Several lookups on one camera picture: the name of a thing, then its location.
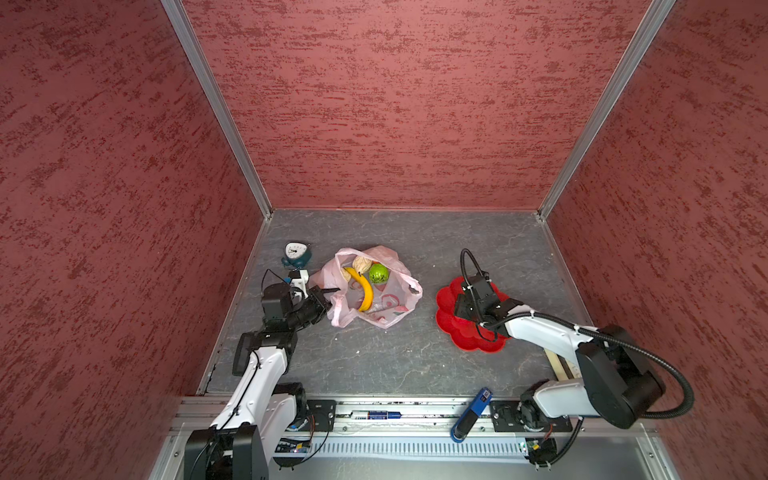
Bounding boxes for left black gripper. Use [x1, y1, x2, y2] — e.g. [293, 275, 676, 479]
[287, 285, 341, 328]

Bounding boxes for pink plastic bag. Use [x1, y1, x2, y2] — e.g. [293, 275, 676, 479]
[310, 246, 423, 330]

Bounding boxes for green fake apple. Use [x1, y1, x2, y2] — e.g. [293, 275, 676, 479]
[368, 262, 390, 285]

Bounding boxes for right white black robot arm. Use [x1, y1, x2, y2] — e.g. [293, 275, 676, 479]
[450, 275, 666, 430]

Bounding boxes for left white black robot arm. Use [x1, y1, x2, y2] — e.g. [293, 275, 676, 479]
[183, 283, 339, 479]

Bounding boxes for yellow fake banana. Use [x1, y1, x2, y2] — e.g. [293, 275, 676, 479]
[344, 267, 374, 312]

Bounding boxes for beige fake fruit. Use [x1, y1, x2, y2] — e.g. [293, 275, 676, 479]
[352, 255, 374, 275]

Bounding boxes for red flower-shaped bowl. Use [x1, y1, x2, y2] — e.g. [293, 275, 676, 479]
[436, 277, 507, 354]

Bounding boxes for white teal kitchen timer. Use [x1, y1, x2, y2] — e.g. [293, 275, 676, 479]
[281, 242, 312, 270]

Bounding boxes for cream yellow calculator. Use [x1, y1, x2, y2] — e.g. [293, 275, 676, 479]
[544, 349, 575, 381]

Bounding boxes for blue black marker tool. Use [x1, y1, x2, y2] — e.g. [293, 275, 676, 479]
[450, 387, 492, 443]

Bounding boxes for left circuit board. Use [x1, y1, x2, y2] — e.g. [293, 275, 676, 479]
[275, 438, 313, 456]

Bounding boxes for circuit board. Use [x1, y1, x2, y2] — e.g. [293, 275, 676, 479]
[525, 438, 558, 466]
[275, 438, 313, 456]

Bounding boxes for right circuit board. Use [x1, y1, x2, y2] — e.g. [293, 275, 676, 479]
[525, 438, 558, 466]

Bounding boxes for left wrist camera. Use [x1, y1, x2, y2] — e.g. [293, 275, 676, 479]
[261, 269, 309, 323]

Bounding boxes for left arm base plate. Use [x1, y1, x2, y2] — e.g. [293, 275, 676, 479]
[299, 399, 338, 433]

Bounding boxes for blue pen in rail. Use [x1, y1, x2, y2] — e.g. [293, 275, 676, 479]
[350, 410, 402, 421]

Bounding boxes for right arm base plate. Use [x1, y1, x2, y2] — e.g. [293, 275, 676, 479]
[490, 400, 573, 434]

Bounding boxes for aluminium front rail frame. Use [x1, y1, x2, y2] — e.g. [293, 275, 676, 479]
[146, 393, 682, 480]

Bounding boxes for black corrugated cable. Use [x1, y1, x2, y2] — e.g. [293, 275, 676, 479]
[459, 248, 695, 420]

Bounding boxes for left aluminium corner post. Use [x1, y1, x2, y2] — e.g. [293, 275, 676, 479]
[161, 0, 273, 221]

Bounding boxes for aluminium corner post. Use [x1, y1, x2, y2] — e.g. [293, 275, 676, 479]
[538, 0, 676, 223]
[161, 0, 273, 221]

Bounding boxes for right aluminium corner post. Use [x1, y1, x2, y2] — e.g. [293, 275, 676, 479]
[538, 0, 676, 223]

